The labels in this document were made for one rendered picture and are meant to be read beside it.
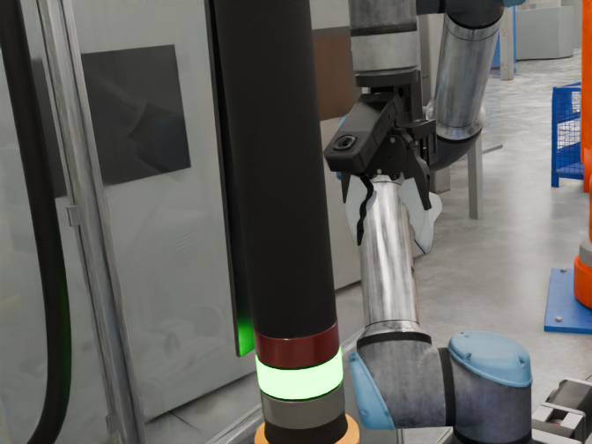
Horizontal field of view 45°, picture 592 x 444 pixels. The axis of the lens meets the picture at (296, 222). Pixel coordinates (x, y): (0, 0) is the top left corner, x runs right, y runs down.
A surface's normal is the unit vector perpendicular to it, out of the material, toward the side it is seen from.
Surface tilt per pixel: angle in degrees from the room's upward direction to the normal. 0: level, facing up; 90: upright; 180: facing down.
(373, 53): 89
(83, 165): 90
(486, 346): 8
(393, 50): 90
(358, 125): 29
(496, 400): 90
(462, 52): 135
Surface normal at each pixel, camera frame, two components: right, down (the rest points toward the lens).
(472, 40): -0.05, 0.92
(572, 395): -0.10, -0.96
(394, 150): -0.59, 0.26
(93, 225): 0.80, 0.08
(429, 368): -0.12, -0.62
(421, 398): -0.09, 0.03
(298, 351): 0.04, 0.26
